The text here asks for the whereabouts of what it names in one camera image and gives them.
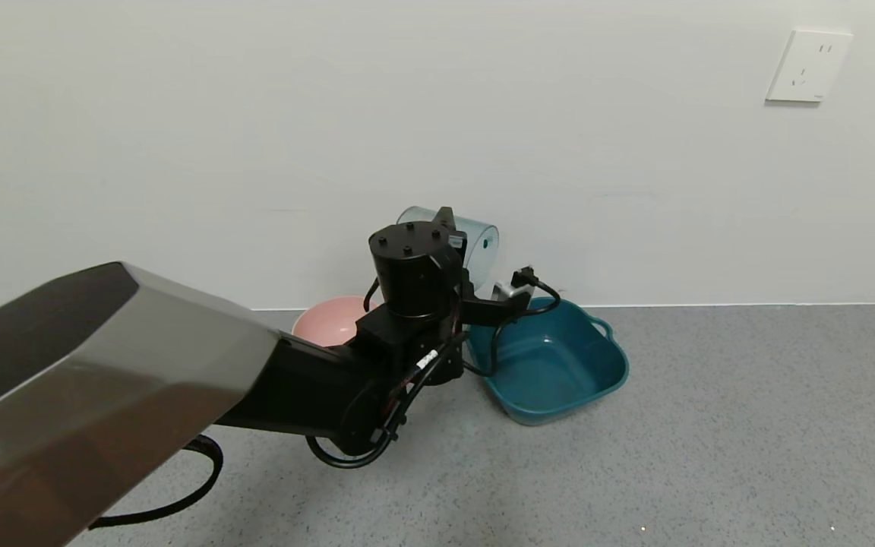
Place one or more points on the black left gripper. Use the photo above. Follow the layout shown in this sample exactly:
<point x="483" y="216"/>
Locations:
<point x="450" y="235"/>

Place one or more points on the clear blue ribbed cup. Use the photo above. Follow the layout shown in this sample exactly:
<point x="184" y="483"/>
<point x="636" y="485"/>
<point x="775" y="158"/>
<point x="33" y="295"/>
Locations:
<point x="481" y="258"/>

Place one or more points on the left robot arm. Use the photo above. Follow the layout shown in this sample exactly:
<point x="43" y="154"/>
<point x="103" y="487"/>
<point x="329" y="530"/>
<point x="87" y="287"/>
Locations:
<point x="103" y="380"/>

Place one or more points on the pink ribbed bowl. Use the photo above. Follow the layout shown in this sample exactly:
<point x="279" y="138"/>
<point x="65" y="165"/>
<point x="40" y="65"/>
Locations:
<point x="327" y="323"/>

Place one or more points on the teal square basin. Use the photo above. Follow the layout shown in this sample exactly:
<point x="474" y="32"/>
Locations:
<point x="559" y="380"/>

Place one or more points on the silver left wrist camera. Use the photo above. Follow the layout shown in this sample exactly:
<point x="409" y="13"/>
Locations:
<point x="510" y="291"/>

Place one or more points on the white wall socket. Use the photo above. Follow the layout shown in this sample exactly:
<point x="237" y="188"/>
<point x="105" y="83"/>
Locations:
<point x="808" y="67"/>

